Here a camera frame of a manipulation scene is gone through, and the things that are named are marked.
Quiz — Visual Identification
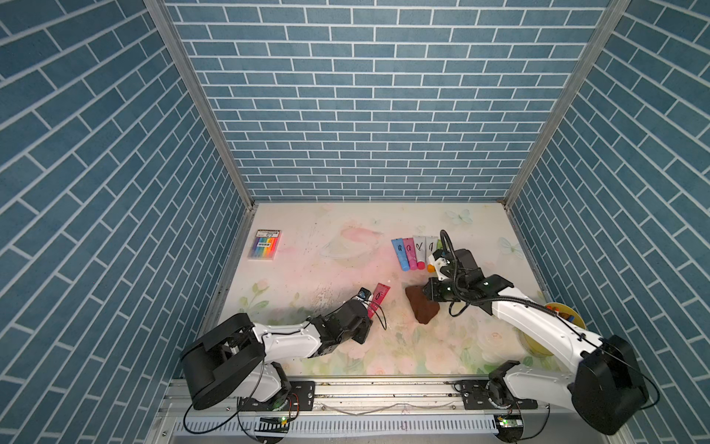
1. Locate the red toothpaste tube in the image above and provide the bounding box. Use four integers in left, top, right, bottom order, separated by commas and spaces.
366, 283, 390, 318

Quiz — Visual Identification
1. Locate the brown wiping cloth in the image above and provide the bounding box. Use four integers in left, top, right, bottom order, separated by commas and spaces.
405, 286, 440, 325

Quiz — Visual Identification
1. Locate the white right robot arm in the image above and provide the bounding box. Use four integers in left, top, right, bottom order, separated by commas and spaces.
423, 249, 652, 436

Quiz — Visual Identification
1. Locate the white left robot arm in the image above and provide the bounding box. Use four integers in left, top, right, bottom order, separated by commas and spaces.
180, 297, 373, 411

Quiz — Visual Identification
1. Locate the white orange-capped toothpaste tube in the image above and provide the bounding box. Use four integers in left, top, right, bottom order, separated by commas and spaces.
425, 237, 439, 273

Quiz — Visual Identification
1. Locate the white pink-capped toothpaste tube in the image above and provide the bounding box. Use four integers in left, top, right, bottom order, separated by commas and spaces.
413, 236, 426, 270

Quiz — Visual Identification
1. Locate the magenta toothpaste tube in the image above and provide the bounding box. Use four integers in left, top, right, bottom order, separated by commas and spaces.
402, 238, 419, 270

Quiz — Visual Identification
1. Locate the blue toothpaste tube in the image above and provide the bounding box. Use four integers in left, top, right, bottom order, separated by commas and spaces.
391, 238, 410, 271

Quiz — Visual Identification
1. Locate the yellow cup of markers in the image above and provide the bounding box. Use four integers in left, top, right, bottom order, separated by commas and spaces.
518, 303, 586, 358

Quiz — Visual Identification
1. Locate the rainbow highlighter pen pack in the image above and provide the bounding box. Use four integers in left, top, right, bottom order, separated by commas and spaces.
248, 229, 281, 260

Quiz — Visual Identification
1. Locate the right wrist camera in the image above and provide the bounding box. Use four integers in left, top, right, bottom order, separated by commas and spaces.
428, 249, 449, 281

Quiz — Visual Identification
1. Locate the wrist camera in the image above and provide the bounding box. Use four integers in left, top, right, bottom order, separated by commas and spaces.
428, 249, 449, 281
356, 288, 373, 302

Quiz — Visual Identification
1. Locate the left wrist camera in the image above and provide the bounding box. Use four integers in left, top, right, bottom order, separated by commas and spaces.
356, 288, 373, 302

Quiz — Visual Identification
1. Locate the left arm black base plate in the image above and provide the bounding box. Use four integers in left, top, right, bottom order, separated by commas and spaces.
239, 380, 316, 413

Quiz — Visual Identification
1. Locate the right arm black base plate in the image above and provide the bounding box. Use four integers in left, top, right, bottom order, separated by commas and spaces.
453, 379, 538, 411

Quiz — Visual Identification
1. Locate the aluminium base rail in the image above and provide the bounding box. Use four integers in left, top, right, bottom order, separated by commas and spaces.
146, 377, 633, 443

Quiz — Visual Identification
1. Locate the aluminium right corner post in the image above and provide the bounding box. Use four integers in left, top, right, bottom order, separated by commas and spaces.
502, 0, 630, 213

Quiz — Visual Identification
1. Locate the aluminium corner post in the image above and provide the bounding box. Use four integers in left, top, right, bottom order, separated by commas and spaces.
502, 0, 630, 213
144, 0, 254, 211

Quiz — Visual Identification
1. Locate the aluminium left corner post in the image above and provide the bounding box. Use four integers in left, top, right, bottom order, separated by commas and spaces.
144, 0, 254, 211

